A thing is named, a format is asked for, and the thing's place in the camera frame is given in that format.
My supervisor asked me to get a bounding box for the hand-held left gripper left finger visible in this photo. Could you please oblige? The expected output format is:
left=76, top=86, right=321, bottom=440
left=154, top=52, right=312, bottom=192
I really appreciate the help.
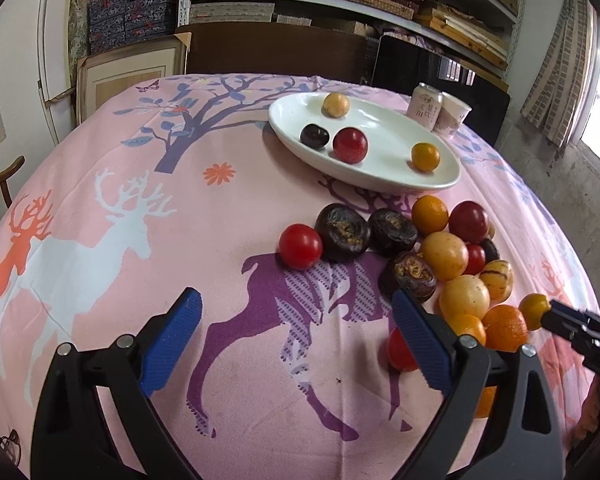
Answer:
left=30, top=287, right=203, bottom=480

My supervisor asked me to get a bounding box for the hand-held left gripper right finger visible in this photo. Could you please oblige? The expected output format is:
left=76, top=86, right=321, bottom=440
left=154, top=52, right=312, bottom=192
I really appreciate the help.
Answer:
left=391, top=290, right=568, bottom=480

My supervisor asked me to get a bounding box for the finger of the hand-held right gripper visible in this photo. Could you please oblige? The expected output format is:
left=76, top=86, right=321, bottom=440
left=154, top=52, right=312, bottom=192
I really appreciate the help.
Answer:
left=540, top=299, right=592, bottom=348

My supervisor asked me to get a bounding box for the small orange kumquat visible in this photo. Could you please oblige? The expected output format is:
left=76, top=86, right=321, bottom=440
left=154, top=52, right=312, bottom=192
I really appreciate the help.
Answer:
left=517, top=293, right=552, bottom=331

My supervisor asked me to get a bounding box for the orange mandarin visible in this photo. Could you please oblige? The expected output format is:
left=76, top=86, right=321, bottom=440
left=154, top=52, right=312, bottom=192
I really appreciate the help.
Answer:
left=472, top=385, right=497, bottom=420
left=447, top=313, right=487, bottom=347
left=481, top=304, right=529, bottom=352

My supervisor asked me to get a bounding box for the striped yellow pepino melon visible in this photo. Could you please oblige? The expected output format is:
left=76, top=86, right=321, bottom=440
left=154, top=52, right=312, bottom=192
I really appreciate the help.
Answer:
left=478, top=258, right=515, bottom=303

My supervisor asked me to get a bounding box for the small red cherry tomato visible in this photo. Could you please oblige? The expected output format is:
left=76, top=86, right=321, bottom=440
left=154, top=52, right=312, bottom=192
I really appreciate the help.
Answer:
left=464, top=243, right=487, bottom=276

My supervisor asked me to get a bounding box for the round orange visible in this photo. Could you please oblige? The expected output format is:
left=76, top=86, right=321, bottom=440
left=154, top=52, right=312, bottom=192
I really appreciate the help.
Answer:
left=411, top=195, right=450, bottom=237

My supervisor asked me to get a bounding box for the white oval plate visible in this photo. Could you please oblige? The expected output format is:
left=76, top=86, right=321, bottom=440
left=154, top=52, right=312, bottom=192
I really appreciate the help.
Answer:
left=268, top=92, right=462, bottom=195

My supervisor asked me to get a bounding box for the yellow plum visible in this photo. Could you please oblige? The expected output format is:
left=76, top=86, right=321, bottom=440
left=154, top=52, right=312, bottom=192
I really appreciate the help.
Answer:
left=420, top=231, right=469, bottom=282
left=439, top=274, right=491, bottom=320

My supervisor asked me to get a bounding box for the large dark water chestnut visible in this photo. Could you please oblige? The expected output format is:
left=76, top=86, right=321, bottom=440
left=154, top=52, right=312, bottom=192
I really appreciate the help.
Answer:
left=314, top=203, right=372, bottom=263

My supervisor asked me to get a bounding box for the pink deer print tablecloth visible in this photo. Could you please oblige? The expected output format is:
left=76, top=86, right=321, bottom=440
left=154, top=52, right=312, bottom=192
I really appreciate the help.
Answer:
left=0, top=72, right=600, bottom=480

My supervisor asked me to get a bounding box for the dark red plum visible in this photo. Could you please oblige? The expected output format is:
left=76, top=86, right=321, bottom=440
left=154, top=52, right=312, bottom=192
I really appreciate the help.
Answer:
left=332, top=127, right=369, bottom=164

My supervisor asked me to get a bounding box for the printed paper cup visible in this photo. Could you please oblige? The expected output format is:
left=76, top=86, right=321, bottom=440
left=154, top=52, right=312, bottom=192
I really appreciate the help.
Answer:
left=433, top=91, right=473, bottom=140

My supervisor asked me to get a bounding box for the wooden chair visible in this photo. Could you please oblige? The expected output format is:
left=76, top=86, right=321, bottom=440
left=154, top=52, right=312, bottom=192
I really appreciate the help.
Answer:
left=0, top=156, right=26, bottom=196

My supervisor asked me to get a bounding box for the white drink can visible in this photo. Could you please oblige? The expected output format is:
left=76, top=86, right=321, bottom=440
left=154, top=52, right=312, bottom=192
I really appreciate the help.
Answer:
left=407, top=82, right=443, bottom=121

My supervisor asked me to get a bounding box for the beige checked curtain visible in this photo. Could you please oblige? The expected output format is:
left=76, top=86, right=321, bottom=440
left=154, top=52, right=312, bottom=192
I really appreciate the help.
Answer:
left=519, top=0, right=598, bottom=148

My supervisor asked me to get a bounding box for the beige framed panel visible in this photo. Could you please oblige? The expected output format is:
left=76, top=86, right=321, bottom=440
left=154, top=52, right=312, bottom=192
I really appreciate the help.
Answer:
left=76, top=32, right=192, bottom=123

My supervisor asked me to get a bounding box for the black glossy panel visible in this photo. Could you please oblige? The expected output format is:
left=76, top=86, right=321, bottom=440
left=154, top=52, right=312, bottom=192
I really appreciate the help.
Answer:
left=370, top=35, right=511, bottom=146

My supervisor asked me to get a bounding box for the brown wooden board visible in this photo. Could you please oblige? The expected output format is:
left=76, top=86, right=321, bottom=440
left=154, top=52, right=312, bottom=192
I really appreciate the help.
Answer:
left=185, top=22, right=368, bottom=86

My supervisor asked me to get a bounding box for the stack of blue patterned boxes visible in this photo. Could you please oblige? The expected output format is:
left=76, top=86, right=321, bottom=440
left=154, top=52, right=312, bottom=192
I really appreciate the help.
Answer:
left=87, top=0, right=177, bottom=56

